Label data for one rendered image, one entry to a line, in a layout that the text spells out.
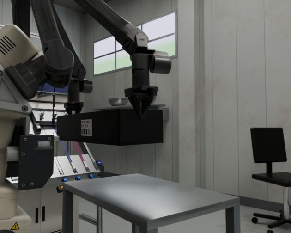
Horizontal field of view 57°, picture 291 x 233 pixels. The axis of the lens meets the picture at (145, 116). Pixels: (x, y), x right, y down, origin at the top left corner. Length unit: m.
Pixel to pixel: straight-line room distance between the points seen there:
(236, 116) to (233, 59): 0.85
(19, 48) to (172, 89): 4.02
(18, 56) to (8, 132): 0.23
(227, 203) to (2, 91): 0.83
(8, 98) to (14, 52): 0.21
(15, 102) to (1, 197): 0.29
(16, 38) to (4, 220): 0.54
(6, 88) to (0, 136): 0.20
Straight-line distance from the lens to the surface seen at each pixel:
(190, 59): 4.28
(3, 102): 0.75
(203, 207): 0.99
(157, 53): 0.91
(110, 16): 0.94
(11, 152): 0.87
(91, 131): 0.98
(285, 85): 3.90
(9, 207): 0.91
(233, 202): 1.12
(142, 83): 0.84
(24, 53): 0.93
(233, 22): 4.40
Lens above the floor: 1.06
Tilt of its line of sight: 3 degrees up
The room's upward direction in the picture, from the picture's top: straight up
